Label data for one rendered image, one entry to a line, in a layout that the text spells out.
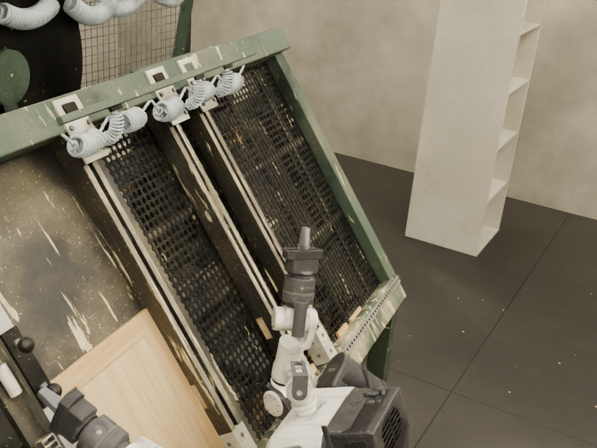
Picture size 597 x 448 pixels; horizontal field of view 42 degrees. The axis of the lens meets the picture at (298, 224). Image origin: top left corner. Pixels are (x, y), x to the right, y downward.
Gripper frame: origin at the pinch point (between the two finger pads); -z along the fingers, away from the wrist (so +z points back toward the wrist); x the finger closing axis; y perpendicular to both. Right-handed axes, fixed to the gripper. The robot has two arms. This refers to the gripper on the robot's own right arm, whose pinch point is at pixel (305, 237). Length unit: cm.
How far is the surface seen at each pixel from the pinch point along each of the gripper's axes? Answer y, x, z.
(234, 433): 13, 8, 60
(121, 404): 12, 44, 47
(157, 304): 26.9, 29.2, 24.5
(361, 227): 91, -96, 13
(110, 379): 15, 46, 41
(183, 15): 153, -32, -70
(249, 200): 64, -21, -1
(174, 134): 62, 12, -22
